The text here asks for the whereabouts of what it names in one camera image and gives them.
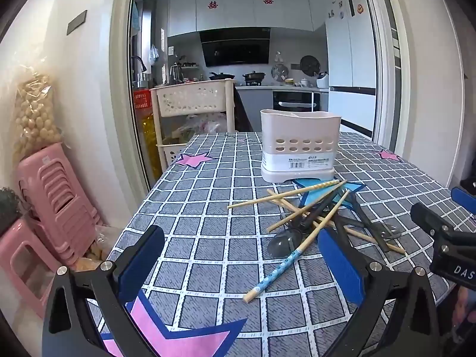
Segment black round pan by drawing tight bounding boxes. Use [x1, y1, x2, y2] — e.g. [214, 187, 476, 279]
[300, 55, 320, 76]

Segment stack of pink stools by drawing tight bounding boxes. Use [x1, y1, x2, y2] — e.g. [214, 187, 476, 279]
[15, 143, 103, 264]

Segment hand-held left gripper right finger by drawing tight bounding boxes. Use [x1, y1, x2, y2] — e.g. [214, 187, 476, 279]
[318, 227, 441, 357]

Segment blue patterned wooden chopstick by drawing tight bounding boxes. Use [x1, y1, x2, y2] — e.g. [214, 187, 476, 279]
[243, 190, 350, 303]

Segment round metal steamer rack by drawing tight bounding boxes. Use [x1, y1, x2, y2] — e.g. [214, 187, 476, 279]
[271, 63, 289, 82]

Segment clear bag of snacks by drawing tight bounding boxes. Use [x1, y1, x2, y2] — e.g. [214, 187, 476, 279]
[74, 227, 112, 272]

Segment beige plastic storage cart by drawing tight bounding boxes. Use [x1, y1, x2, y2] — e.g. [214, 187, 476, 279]
[150, 79, 237, 166]

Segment white refrigerator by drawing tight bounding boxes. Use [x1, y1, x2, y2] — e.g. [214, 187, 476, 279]
[325, 0, 378, 138]

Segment beige plastic utensil holder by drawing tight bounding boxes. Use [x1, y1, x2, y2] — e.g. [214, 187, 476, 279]
[259, 109, 342, 184]

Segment dark fuzzy object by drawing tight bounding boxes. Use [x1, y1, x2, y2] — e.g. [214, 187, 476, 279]
[0, 188, 21, 233]

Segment yellow oil bottle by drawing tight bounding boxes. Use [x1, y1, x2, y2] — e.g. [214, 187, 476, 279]
[139, 112, 162, 179]

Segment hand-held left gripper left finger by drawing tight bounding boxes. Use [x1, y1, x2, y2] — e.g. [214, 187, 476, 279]
[42, 225, 166, 357]

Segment yellow patterned wooden chopstick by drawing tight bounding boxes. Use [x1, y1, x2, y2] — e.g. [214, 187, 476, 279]
[228, 180, 341, 209]

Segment red plastic basket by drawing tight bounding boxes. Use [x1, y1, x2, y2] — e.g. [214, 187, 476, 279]
[133, 90, 153, 109]

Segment plastic bags in cart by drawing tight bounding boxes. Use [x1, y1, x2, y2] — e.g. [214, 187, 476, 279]
[186, 113, 227, 134]

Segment dark spoon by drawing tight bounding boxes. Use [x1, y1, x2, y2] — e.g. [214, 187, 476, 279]
[336, 214, 403, 240]

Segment white upper cabinets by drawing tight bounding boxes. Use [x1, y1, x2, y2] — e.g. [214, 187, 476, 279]
[167, 0, 328, 38]

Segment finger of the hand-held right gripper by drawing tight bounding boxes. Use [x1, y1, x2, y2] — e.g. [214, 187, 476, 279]
[451, 188, 476, 216]
[411, 203, 452, 239]

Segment dark wall switch panel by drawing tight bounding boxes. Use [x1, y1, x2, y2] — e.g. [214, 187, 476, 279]
[67, 10, 88, 35]

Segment black built-in oven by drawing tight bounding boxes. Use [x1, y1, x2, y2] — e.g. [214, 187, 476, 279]
[273, 90, 321, 113]

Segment grey checkered star tablecloth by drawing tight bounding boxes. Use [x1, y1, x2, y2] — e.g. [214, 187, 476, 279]
[87, 131, 460, 357]

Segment bag of beige balls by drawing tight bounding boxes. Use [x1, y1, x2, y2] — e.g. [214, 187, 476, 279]
[13, 74, 62, 164]

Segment black range hood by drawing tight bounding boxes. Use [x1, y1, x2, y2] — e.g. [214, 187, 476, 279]
[200, 28, 271, 68]

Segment black kitchen faucet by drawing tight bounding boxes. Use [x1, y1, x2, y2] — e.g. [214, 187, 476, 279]
[131, 56, 146, 79]

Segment pink plastic stool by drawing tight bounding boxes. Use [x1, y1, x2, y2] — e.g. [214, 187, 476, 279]
[0, 219, 64, 318]

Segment plain wooden chopstick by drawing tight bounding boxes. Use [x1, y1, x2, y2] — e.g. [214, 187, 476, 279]
[267, 189, 407, 255]
[266, 179, 348, 233]

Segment grey translucent spoon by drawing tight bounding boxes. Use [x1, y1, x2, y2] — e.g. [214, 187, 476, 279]
[268, 188, 346, 259]

